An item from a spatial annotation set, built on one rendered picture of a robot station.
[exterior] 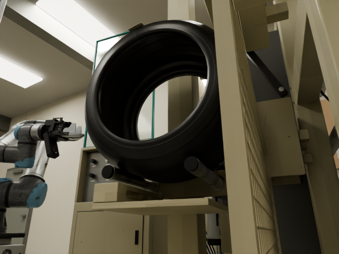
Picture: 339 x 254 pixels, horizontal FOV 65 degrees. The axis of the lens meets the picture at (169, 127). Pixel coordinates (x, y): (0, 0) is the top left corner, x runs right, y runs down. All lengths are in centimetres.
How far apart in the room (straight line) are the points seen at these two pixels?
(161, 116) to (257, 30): 342
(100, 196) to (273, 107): 71
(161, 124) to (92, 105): 343
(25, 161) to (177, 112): 70
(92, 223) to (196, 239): 85
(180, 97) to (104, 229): 92
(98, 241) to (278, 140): 119
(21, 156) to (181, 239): 75
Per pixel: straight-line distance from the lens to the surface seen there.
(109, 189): 86
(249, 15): 114
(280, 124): 107
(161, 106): 452
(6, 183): 142
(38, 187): 137
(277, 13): 117
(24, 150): 129
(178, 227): 114
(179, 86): 131
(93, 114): 98
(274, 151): 104
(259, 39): 120
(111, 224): 171
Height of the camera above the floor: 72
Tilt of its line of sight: 22 degrees up
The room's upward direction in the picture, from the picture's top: straight up
